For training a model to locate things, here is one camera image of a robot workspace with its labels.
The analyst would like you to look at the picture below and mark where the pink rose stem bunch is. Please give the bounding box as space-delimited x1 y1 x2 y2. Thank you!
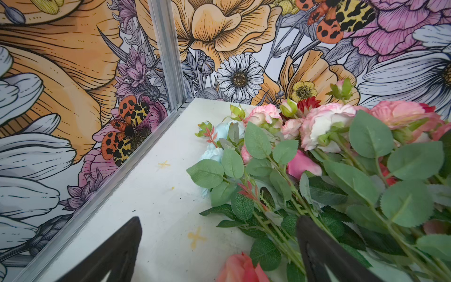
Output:
187 98 451 282

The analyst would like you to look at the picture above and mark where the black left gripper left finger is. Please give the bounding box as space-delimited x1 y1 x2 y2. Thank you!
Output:
58 216 142 282

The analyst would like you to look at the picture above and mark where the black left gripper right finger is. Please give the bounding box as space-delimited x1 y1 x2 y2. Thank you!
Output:
296 216 381 282

